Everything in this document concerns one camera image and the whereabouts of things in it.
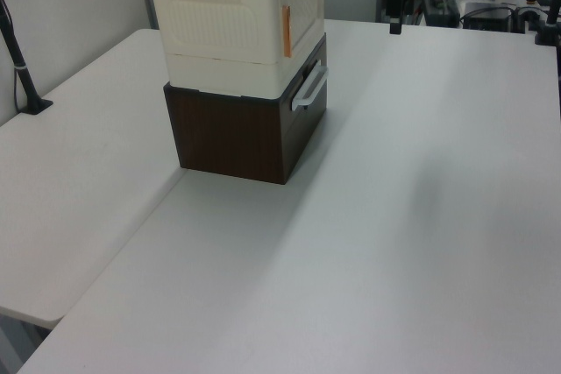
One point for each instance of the black clamp stand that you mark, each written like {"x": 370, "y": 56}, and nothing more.
{"x": 548, "y": 26}

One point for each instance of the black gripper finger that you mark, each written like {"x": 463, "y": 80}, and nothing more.
{"x": 393, "y": 28}
{"x": 399, "y": 28}

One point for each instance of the small brown pen-like object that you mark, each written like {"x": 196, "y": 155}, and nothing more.
{"x": 286, "y": 32}

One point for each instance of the dark brown wooden drawer box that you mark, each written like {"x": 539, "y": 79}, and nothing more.
{"x": 228, "y": 137}

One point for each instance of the cream plastic storage cabinet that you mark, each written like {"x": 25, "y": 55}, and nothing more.
{"x": 210, "y": 37}

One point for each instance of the black camera stand pole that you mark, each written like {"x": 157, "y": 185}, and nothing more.
{"x": 22, "y": 72}

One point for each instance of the cream cabinet door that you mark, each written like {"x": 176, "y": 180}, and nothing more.
{"x": 307, "y": 10}

